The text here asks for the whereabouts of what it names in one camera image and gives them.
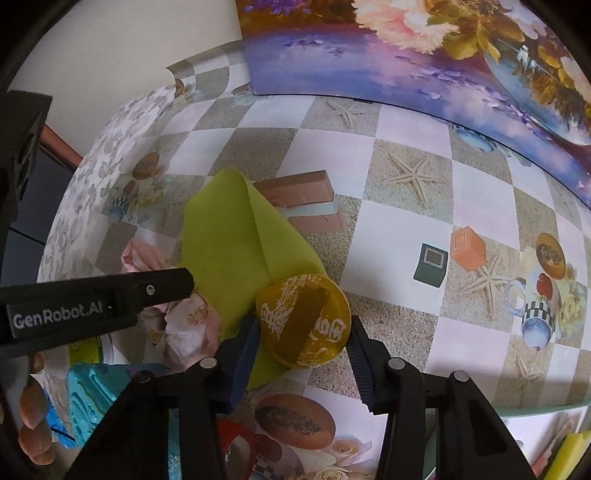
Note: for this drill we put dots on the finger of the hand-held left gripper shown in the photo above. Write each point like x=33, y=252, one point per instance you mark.
x=157, y=288

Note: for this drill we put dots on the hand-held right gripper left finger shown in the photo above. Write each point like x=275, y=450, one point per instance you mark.
x=244, y=360

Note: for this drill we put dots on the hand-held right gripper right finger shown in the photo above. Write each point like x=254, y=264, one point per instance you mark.
x=362, y=369

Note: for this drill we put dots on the pink floral cloth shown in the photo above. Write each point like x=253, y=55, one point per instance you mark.
x=189, y=327

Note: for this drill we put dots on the amber transparent round lid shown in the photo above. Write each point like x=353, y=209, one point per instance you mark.
x=300, y=323

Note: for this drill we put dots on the yellow-green cloth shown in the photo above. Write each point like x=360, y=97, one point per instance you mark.
x=231, y=240

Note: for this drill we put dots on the teal toy treasure chest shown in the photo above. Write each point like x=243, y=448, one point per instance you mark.
x=92, y=397

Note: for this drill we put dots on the person's left hand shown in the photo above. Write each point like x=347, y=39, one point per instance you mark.
x=34, y=406

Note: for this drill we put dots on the checkered printed tablecloth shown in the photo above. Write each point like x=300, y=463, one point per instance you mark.
x=415, y=286

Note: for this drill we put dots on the flower painting poster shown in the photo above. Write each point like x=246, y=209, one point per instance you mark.
x=323, y=55

